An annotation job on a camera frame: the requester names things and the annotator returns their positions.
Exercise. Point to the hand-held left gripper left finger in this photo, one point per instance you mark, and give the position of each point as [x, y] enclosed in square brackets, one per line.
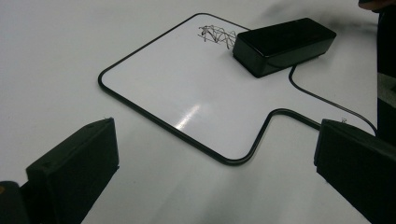
[74, 168]

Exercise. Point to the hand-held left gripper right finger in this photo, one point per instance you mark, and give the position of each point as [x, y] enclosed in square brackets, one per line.
[358, 168]

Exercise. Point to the black whiteboard eraser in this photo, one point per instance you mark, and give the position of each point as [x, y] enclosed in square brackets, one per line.
[280, 46]

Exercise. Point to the white handheld whiteboard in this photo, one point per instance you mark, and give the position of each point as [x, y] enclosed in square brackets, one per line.
[186, 93]

